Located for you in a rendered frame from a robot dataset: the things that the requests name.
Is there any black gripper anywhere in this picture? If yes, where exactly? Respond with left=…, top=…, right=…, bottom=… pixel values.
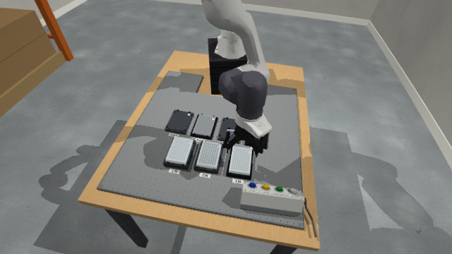
left=222, top=123, right=264, bottom=164

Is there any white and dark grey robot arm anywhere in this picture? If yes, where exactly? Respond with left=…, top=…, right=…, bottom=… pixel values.
left=201, top=0, right=272, bottom=138

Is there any grey button panel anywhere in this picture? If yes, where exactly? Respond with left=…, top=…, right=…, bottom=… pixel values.
left=240, top=181, right=317, bottom=237

